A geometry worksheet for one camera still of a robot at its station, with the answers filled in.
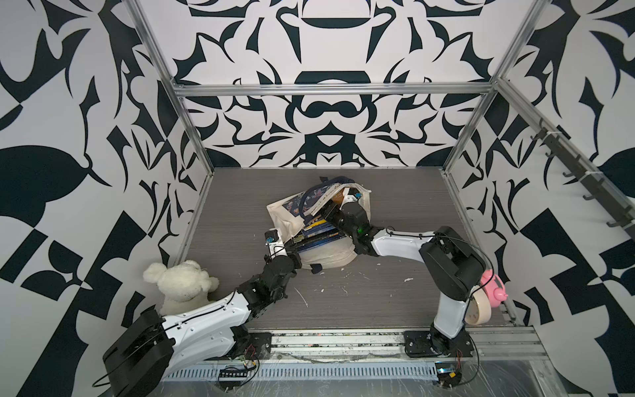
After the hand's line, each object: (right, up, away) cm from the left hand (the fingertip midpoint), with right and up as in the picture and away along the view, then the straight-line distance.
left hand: (289, 237), depth 82 cm
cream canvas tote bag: (0, +4, 0) cm, 4 cm away
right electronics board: (+46, -38, -11) cm, 61 cm away
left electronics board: (-16, -39, -9) cm, 43 cm away
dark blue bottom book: (+8, -3, +10) cm, 13 cm away
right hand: (+10, +12, +7) cm, 17 cm away
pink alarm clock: (+63, -14, -6) cm, 64 cm away
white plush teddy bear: (-26, -10, -15) cm, 32 cm away
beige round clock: (+55, -18, -10) cm, 59 cm away
